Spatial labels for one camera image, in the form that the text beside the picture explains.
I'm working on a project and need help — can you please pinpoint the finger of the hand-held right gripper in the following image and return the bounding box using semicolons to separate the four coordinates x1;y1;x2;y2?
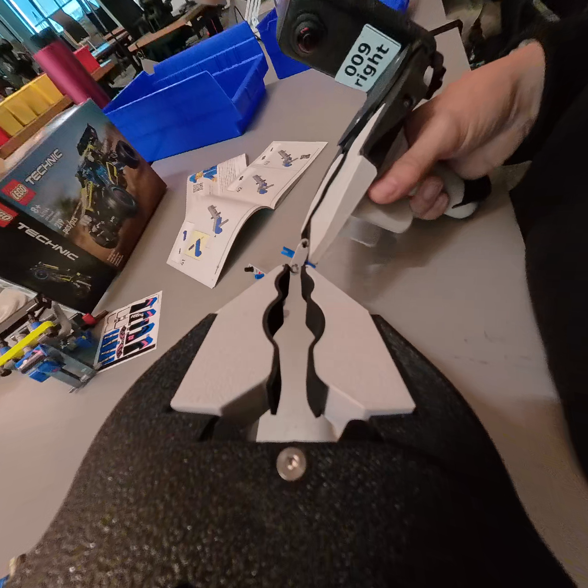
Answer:
300;103;385;236
305;149;379;263

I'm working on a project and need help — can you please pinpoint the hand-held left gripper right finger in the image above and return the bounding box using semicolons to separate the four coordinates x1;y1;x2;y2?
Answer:
299;266;417;443

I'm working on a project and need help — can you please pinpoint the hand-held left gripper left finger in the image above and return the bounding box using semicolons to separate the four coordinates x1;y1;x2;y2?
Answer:
170;265;292;443

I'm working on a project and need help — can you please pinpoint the small grey lego connector assembly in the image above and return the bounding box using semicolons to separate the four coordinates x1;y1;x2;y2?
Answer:
280;238;319;275

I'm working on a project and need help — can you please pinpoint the person's right forearm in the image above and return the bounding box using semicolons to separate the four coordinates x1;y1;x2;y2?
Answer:
505;0;588;485

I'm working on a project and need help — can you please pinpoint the lego sticker sheet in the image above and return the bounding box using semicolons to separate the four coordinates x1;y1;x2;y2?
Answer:
93;290;163;373

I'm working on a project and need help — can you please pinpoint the lego instruction booklet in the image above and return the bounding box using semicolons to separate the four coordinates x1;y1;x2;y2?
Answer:
166;141;329;289

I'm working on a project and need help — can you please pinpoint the partly built lego vehicle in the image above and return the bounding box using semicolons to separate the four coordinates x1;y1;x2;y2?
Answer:
0;294;109;394

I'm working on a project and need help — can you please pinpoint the lego set box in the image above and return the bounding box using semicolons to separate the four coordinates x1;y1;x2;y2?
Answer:
0;98;168;316

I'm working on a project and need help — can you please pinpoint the person's right hand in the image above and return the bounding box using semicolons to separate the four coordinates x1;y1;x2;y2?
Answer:
369;40;548;220

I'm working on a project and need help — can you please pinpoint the blue storage bin with tag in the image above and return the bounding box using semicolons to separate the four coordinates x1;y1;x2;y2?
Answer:
255;8;323;81

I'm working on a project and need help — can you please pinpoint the white plastic bag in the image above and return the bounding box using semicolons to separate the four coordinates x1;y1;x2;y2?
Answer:
0;279;34;323

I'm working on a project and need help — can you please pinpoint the maroon cylinder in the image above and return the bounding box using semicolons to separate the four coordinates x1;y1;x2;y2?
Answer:
32;38;112;107

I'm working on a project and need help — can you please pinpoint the wooden shelf board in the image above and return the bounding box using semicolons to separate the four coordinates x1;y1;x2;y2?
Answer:
0;94;74;160

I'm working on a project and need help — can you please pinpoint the yellow storage bin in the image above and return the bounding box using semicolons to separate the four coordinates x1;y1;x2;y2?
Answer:
0;73;65;138

